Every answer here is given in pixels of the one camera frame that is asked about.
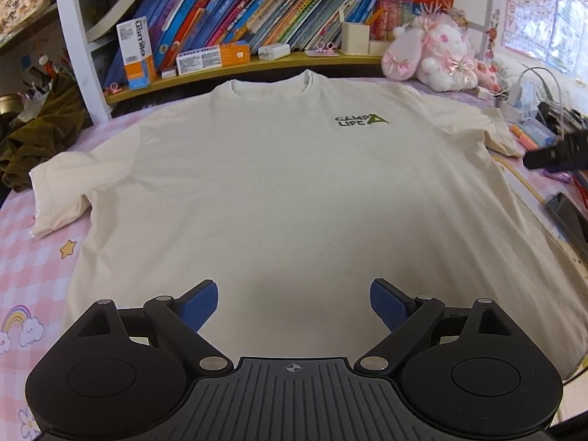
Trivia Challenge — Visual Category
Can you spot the alphabet wall poster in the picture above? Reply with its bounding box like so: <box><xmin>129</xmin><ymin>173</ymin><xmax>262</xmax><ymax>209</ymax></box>
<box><xmin>501</xmin><ymin>0</ymin><xmax>587</xmax><ymax>85</ymax></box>

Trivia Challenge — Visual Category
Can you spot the row of colourful books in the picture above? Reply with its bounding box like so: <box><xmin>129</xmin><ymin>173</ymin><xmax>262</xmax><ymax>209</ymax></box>
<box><xmin>103</xmin><ymin>0</ymin><xmax>457</xmax><ymax>89</ymax></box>

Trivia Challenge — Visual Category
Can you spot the brass bowl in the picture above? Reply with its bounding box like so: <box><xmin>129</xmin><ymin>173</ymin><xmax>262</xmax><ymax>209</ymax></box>
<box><xmin>0</xmin><ymin>94</ymin><xmax>24</xmax><ymax>115</ymax></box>

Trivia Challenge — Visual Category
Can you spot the brown velvet cloth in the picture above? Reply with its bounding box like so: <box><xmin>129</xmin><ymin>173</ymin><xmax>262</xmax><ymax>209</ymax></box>
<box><xmin>1</xmin><ymin>74</ymin><xmax>93</xmax><ymax>192</ymax></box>

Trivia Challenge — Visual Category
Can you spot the orange marker pen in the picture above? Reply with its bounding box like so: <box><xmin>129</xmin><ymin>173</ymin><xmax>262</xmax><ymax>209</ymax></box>
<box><xmin>509</xmin><ymin>125</ymin><xmax>538</xmax><ymax>150</ymax></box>

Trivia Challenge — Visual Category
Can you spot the white power adapter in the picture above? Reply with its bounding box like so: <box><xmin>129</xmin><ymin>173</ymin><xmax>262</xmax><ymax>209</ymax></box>
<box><xmin>499</xmin><ymin>66</ymin><xmax>564</xmax><ymax>125</ymax></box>

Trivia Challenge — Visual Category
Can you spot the pink checkered table mat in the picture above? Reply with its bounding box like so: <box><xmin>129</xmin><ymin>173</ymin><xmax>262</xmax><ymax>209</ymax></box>
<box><xmin>1</xmin><ymin>100</ymin><xmax>587</xmax><ymax>440</ymax></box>

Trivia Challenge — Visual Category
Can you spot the tall white orange box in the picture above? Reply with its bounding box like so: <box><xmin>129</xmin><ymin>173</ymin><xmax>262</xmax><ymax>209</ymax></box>
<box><xmin>116</xmin><ymin>16</ymin><xmax>157</xmax><ymax>91</ymax></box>

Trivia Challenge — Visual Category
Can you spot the beige pen holder box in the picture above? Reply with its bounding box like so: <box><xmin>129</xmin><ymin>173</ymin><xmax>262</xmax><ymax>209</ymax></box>
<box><xmin>341</xmin><ymin>22</ymin><xmax>371</xmax><ymax>56</ymax></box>

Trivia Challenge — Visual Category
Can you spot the black smartphone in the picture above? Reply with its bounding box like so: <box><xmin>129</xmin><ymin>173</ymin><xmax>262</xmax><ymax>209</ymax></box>
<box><xmin>544</xmin><ymin>192</ymin><xmax>588</xmax><ymax>261</ymax></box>

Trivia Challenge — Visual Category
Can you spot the pink white plush bunny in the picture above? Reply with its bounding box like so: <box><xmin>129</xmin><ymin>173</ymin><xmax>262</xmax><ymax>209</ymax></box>
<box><xmin>382</xmin><ymin>13</ymin><xmax>500</xmax><ymax>94</ymax></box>

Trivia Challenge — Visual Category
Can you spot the white charger on shelf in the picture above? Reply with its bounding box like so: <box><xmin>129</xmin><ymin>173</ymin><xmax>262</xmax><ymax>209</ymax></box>
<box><xmin>257</xmin><ymin>43</ymin><xmax>291</xmax><ymax>62</ymax></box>

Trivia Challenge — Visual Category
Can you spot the white wooden bookshelf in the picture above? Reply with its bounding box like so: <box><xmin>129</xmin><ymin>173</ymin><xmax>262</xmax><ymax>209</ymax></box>
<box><xmin>0</xmin><ymin>0</ymin><xmax>498</xmax><ymax>126</ymax></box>

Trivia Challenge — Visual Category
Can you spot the cream t-shirt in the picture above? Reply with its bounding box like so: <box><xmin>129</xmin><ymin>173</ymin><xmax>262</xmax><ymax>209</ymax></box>
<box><xmin>31</xmin><ymin>72</ymin><xmax>587</xmax><ymax>376</ymax></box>

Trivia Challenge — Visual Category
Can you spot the flat white orange box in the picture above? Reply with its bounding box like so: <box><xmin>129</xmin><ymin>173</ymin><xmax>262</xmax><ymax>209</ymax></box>
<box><xmin>175</xmin><ymin>42</ymin><xmax>250</xmax><ymax>76</ymax></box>

